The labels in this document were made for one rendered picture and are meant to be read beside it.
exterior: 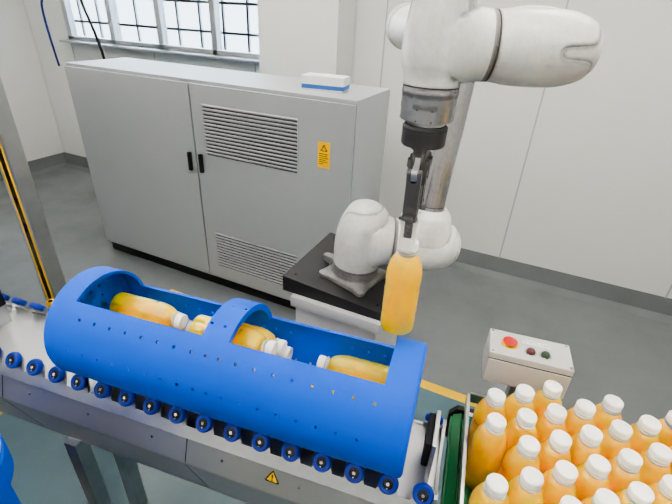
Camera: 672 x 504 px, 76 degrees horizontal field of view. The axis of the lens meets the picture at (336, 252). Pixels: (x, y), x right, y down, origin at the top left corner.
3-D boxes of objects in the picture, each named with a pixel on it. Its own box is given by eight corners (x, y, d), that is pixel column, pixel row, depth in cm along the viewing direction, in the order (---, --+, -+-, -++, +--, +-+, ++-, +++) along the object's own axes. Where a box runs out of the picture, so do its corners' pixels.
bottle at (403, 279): (419, 331, 91) (433, 254, 82) (390, 339, 88) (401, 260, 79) (401, 312, 96) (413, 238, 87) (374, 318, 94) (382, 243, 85)
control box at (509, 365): (482, 355, 123) (490, 326, 118) (557, 373, 118) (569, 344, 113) (481, 379, 114) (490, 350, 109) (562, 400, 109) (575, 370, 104)
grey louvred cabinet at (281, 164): (155, 226, 401) (125, 57, 330) (370, 290, 325) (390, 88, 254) (106, 251, 358) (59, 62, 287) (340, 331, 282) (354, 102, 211)
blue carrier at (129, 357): (138, 323, 134) (115, 246, 119) (417, 399, 113) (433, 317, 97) (64, 393, 112) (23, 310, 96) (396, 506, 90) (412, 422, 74)
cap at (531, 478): (535, 496, 78) (537, 490, 77) (515, 480, 81) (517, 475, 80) (545, 483, 80) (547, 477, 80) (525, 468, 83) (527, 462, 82)
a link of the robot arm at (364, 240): (333, 246, 152) (341, 189, 141) (384, 252, 152) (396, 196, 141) (330, 272, 139) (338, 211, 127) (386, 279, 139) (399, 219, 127)
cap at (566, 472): (577, 487, 80) (580, 482, 79) (554, 481, 81) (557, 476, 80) (573, 469, 83) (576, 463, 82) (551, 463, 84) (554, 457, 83)
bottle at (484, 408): (481, 436, 110) (498, 385, 101) (498, 460, 105) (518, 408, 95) (457, 444, 108) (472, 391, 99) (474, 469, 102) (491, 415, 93)
